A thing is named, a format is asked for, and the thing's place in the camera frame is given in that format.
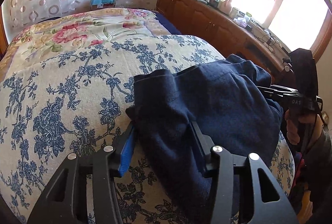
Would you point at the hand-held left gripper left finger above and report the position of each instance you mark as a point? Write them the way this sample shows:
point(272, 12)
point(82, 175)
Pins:
point(127, 153)

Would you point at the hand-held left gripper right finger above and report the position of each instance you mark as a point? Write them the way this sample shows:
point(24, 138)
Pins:
point(202, 146)

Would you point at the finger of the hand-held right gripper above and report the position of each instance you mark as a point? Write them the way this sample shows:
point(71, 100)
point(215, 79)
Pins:
point(272, 92)

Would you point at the navy blue t-shirt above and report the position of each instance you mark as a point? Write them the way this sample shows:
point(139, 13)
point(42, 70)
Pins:
point(207, 99)

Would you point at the person's right forearm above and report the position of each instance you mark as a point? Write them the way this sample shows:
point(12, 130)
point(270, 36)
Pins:
point(319, 161)

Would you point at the person's right hand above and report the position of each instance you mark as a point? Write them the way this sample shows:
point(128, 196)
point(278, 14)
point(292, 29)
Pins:
point(315, 128)

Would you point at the white plastic bag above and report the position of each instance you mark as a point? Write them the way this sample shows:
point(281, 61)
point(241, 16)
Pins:
point(241, 22)

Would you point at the blue floral bed sheet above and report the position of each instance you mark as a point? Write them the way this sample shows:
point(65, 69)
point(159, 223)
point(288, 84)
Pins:
point(64, 89)

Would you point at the wooden low cabinet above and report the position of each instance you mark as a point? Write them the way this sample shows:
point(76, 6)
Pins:
point(202, 21)

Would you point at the pink bottle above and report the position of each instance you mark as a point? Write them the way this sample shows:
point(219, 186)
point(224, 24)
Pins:
point(225, 4)

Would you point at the dark blue blanket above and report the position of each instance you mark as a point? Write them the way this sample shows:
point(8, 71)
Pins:
point(166, 22)

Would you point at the pink floral quilt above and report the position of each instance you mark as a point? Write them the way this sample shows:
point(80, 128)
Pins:
point(77, 29)

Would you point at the blue tissue box on nightstand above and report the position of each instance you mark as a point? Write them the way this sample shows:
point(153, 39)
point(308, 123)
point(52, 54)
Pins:
point(101, 2)

